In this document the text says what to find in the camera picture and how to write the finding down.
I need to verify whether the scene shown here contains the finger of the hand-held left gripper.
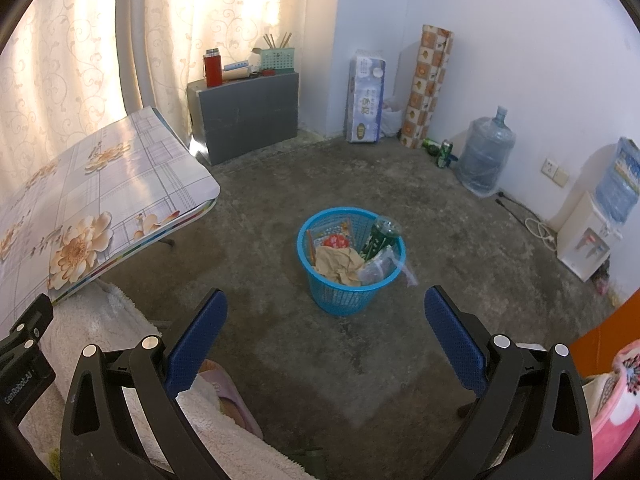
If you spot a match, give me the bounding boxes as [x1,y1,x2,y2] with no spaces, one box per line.
[0,294,55,361]

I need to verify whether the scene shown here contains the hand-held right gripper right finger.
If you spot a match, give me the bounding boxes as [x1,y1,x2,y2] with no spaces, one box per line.
[424,285,596,480]

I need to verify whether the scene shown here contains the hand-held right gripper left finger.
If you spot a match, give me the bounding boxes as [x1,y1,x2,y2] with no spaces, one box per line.
[60,287,229,480]

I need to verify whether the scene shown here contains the blue plastic mesh basket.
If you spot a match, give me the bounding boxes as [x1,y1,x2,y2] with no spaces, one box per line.
[297,206,407,317]

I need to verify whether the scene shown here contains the clear bottle with green label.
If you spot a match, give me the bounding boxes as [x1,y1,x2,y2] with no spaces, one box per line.
[361,215,403,263]

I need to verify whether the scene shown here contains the brown paper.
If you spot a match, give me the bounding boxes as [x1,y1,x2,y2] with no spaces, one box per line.
[312,246,368,287]

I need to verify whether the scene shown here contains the pink slipper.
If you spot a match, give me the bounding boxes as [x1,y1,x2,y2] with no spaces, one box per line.
[197,360,265,441]

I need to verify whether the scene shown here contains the person's white fleece pants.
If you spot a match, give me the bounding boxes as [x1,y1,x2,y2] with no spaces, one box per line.
[20,280,321,480]

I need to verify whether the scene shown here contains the table with floral cloth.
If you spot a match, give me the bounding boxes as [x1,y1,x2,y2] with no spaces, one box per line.
[0,106,221,331]

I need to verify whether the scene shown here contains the orange board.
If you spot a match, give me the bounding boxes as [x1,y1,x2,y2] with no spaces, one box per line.
[570,290,640,381]

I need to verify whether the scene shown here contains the white water dispenser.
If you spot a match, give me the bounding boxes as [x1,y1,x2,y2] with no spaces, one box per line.
[556,191,626,283]

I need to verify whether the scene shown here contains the pink floral blanket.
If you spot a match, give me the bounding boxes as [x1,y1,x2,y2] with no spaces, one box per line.
[582,337,640,480]

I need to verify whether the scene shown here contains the clear water jug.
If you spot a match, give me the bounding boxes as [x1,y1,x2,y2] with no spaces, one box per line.
[454,106,517,197]

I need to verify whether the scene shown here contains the blue water jug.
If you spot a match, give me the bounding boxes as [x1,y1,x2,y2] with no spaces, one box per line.
[595,136,640,225]

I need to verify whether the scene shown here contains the grey cabinet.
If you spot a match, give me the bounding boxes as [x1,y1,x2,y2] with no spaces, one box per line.
[186,71,301,167]

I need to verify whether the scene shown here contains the white plastic bag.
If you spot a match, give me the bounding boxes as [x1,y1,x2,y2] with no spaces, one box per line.
[381,94,407,139]

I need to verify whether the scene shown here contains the patterned floor mat roll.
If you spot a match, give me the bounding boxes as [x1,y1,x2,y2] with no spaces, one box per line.
[399,24,455,150]

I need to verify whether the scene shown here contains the toilet paper pack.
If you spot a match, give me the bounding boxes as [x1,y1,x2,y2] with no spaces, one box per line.
[344,50,388,144]

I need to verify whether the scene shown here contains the cream patterned curtain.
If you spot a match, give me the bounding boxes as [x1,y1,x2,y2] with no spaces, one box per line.
[0,0,132,181]
[137,0,343,136]

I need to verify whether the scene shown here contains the red thermos bottle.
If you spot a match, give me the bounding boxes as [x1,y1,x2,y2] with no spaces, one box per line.
[202,49,224,88]

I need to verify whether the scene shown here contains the green chopstick holder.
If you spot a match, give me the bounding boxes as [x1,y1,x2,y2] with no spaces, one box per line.
[260,47,296,73]

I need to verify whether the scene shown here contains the bunch of wooden chopsticks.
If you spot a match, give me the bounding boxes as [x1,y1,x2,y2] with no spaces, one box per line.
[263,31,294,51]

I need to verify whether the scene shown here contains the black power cable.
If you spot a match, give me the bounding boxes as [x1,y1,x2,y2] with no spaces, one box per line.
[495,191,531,221]

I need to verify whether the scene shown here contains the white wall socket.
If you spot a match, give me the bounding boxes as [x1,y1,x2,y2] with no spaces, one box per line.
[542,157,571,187]

